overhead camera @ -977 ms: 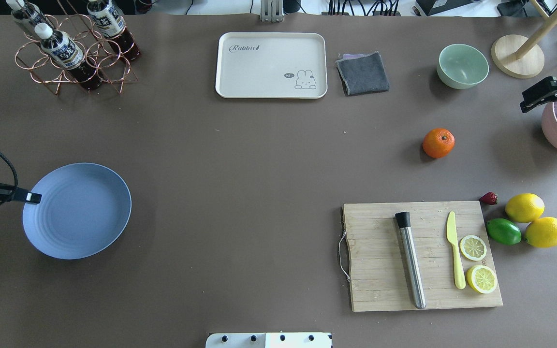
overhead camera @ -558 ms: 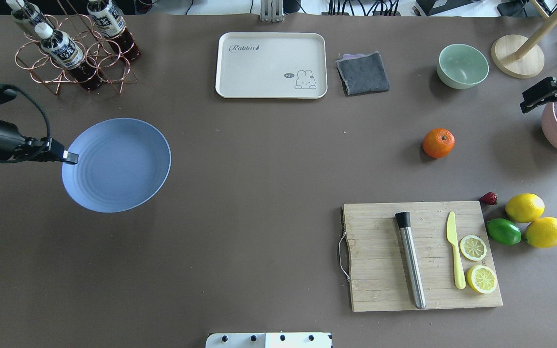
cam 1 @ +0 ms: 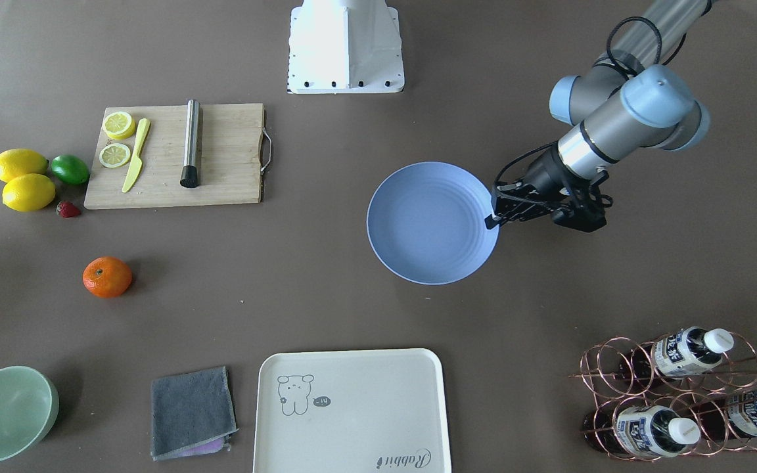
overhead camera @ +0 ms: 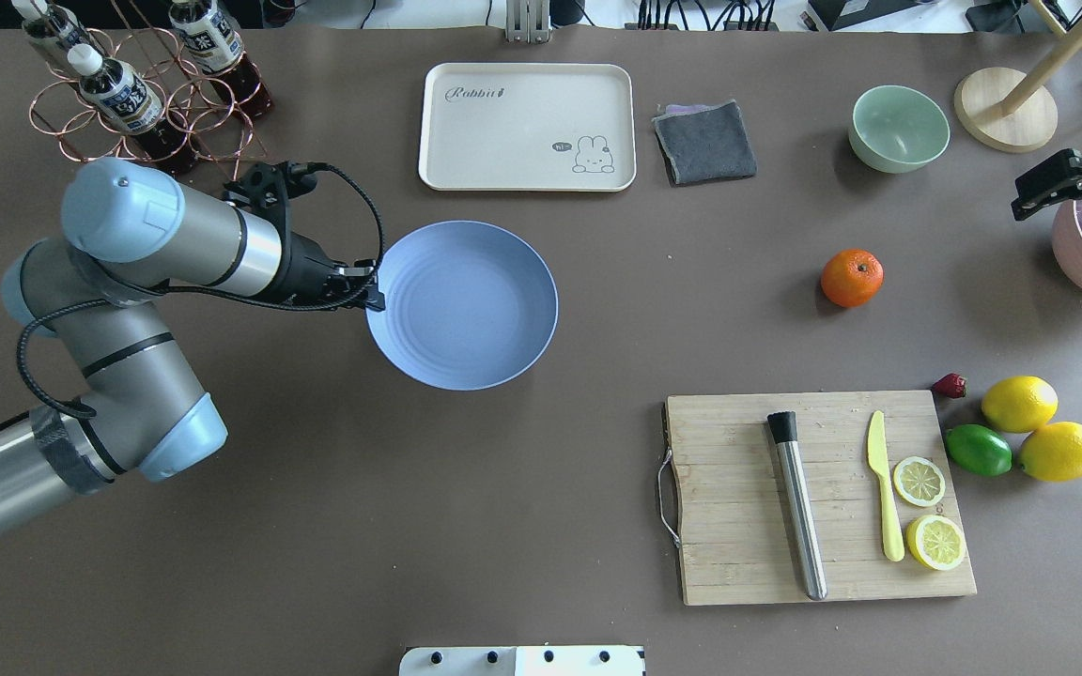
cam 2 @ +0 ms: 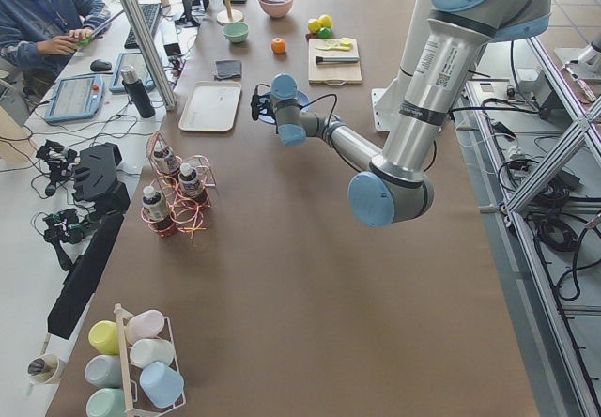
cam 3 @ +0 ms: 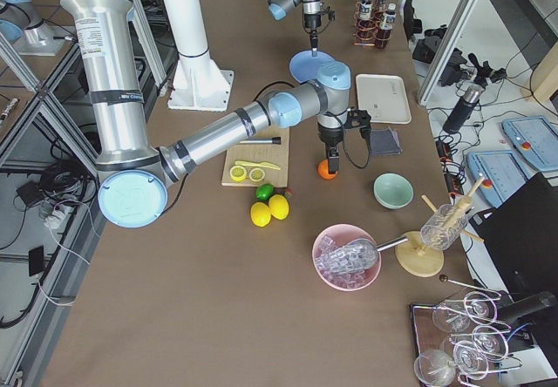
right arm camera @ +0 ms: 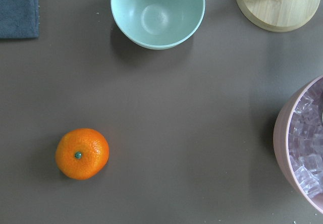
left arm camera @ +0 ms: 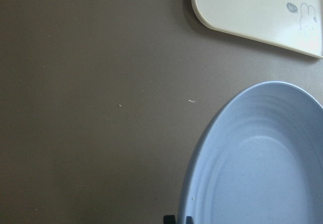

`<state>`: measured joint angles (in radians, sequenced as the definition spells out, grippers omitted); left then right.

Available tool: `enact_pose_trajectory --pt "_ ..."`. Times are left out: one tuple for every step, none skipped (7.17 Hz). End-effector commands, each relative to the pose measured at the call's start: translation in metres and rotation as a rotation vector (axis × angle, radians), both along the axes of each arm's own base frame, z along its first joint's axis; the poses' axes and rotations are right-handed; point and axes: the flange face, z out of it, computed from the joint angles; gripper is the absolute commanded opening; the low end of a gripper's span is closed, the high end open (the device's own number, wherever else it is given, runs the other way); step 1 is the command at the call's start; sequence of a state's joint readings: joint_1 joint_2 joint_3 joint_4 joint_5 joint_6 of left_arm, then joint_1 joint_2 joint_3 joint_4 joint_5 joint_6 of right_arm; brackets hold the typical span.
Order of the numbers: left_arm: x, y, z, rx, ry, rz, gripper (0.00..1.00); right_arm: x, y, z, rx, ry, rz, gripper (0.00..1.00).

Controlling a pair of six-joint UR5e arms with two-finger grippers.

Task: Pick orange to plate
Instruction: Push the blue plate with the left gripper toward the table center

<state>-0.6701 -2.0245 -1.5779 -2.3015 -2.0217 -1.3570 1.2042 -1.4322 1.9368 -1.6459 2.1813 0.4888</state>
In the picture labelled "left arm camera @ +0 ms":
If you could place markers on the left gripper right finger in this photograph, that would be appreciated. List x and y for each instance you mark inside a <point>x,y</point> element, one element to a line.
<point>189,220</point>

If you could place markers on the cream rabbit tray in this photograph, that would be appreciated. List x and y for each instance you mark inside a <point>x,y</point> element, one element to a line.
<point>291,24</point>

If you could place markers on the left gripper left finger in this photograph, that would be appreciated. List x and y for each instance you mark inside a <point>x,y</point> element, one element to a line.
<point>169,219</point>

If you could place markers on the blue plate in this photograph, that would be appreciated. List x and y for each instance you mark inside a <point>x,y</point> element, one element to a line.
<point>258,161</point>

